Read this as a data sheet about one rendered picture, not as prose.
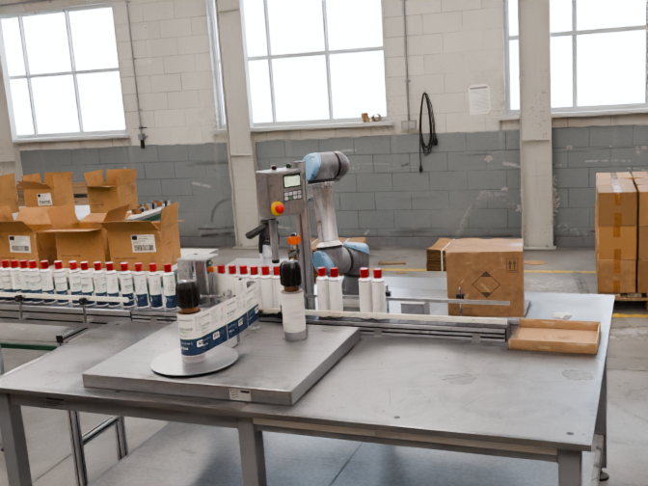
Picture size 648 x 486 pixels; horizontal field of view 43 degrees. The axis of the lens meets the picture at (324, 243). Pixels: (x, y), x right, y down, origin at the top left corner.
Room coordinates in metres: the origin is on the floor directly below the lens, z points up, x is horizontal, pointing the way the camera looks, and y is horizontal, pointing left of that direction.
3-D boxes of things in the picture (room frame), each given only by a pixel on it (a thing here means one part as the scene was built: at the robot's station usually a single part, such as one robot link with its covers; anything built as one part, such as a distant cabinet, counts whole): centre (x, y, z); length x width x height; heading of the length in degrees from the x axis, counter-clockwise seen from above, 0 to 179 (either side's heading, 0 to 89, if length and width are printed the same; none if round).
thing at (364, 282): (3.14, -0.15, 0.98); 0.05 x 0.05 x 0.20
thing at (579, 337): (2.87, -0.83, 0.85); 0.30 x 0.26 x 0.04; 68
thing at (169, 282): (3.48, 0.69, 0.98); 0.05 x 0.05 x 0.20
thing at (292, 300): (2.95, 0.13, 1.03); 0.09 x 0.09 x 0.30
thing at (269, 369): (2.88, 0.38, 0.86); 0.80 x 0.67 x 0.05; 68
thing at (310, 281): (3.39, 0.08, 1.16); 0.04 x 0.04 x 0.67; 68
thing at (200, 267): (3.32, 0.52, 1.01); 0.14 x 0.13 x 0.26; 68
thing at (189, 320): (2.75, 0.48, 1.04); 0.09 x 0.09 x 0.29
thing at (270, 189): (3.36, 0.16, 1.38); 0.17 x 0.10 x 0.19; 123
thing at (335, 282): (3.19, -0.03, 0.98); 0.05 x 0.05 x 0.20
